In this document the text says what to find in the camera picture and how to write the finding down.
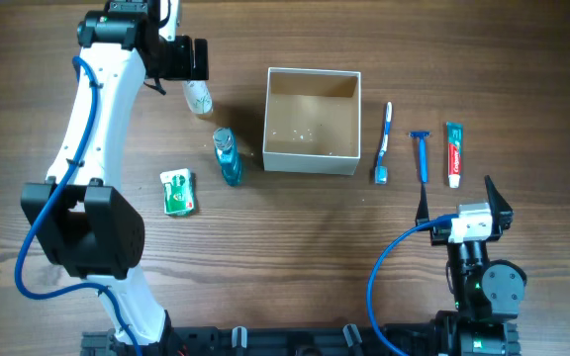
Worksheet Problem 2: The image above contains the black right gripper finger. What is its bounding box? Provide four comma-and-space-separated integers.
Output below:
415, 183, 429, 225
484, 175, 511, 214

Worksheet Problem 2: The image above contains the white floral shampoo tube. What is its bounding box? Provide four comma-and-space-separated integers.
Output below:
182, 81, 213, 117

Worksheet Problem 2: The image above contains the Colgate toothpaste tube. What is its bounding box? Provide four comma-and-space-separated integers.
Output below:
446, 122, 463, 189

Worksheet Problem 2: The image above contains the blue mouthwash bottle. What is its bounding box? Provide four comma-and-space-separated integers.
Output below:
213, 128, 242, 186

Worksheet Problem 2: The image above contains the green Dettol soap bar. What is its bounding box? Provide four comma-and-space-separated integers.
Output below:
159, 168, 196, 216

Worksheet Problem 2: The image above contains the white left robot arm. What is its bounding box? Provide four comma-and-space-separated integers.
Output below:
14, 0, 209, 355

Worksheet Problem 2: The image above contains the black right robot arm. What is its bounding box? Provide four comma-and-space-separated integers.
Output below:
416, 176, 527, 356

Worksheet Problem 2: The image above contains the blue white toothbrush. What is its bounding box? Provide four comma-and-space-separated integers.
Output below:
374, 102, 393, 185

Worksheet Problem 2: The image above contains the blue disposable razor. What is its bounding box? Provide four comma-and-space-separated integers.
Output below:
409, 131, 430, 184

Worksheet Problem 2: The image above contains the white open cardboard box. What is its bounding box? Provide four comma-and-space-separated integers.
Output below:
262, 67, 361, 175

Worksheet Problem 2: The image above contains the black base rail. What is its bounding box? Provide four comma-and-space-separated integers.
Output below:
80, 323, 520, 356

